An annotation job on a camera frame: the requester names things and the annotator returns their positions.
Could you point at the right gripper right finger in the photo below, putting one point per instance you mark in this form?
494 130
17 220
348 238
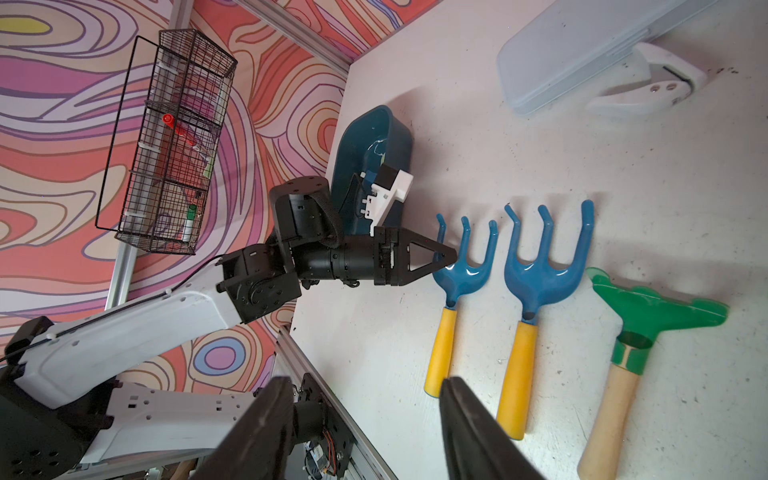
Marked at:
475 445

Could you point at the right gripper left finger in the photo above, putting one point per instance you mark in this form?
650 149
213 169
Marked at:
260 442

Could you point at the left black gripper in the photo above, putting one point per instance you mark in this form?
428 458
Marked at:
392 256

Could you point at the yellow handled tool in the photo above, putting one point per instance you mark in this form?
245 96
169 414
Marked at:
456 281

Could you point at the blue rake yellow handle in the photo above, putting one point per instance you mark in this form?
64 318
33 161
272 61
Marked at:
535 285

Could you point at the green rake wooden handle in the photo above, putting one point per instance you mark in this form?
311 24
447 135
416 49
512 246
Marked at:
645 314

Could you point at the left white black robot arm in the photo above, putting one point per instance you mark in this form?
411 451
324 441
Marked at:
62 400

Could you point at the teal storage box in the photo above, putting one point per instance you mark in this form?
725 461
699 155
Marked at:
374 139

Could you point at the green white marker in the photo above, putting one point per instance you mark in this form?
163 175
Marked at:
190 222

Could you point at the white pencil case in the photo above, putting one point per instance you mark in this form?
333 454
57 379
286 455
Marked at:
572 41

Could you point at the white clip by case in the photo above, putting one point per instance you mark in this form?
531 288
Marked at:
672 80

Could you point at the red marker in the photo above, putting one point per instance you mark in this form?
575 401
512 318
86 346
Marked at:
170 121

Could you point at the black wire basket left wall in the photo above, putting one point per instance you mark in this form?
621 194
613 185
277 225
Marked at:
185 73

